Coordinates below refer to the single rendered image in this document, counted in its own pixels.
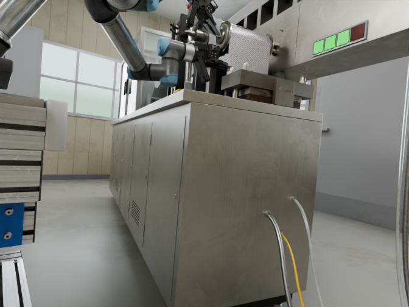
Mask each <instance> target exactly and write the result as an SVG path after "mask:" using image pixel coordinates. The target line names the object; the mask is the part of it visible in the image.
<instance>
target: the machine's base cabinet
mask: <svg viewBox="0 0 409 307"><path fill-rule="evenodd" d="M321 129H322V122H317V121H310V120H305V119H298V118H290V117H286V116H278V115H271V114H266V113H259V112H255V111H247V110H239V109H235V108H228V107H220V106H216V105H208V104H201V103H196V102H189V103H186V104H183V105H179V106H176V107H173V108H169V109H166V110H163V111H159V112H157V113H153V114H150V115H147V116H143V117H141V118H137V119H133V120H131V121H127V122H123V123H121V124H117V125H114V126H113V134H112V148H111V165H110V177H109V179H110V182H109V189H110V191H111V193H112V195H113V197H114V199H115V201H116V203H117V205H118V207H119V209H120V211H121V213H122V215H123V217H124V219H125V221H126V223H127V225H128V227H129V229H130V231H131V234H132V236H133V238H134V240H135V242H136V244H137V246H138V248H139V250H140V252H141V254H142V256H143V258H144V260H145V262H146V264H147V266H148V268H149V270H150V272H151V274H152V276H153V279H154V281H155V283H156V285H157V287H158V289H159V291H160V293H161V295H162V297H163V299H164V301H165V303H166V305H167V307H265V306H270V305H271V306H272V307H281V306H282V303H284V302H286V297H285V291H284V284H283V280H282V271H281V261H280V255H279V247H278V240H277V237H276V233H275V230H274V227H273V224H272V223H271V220H269V218H267V217H265V212H266V211H267V210H268V211H271V212H272V216H273V218H274V219H275V221H276V223H277V225H278V227H279V229H280V230H282V231H283V235H284V236H285V238H286V239H287V241H288V243H289V245H290V248H291V250H292V253H293V257H294V259H295V264H296V271H297V275H298V281H299V287H300V291H305V290H306V286H307V274H308V267H309V255H310V250H309V242H308V237H307V230H306V225H305V222H304V218H303V216H302V212H301V210H300V209H299V206H298V205H297V204H296V202H292V201H291V198H292V196H295V197H297V201H298V202H299V203H300V205H301V206H302V208H303V210H304V212H305V215H306V218H307V222H308V225H309V230H310V237H311V235H312V223H313V211H314V204H315V192H316V180H317V173H318V160H319V154H320V141H321ZM281 238H282V243H283V247H284V255H285V265H286V271H287V279H288V286H289V290H290V295H291V299H292V295H293V293H295V292H298V289H297V285H296V279H295V272H294V267H293V262H292V257H291V255H290V251H289V249H288V246H287V244H286V242H285V241H284V239H283V237H281Z"/></svg>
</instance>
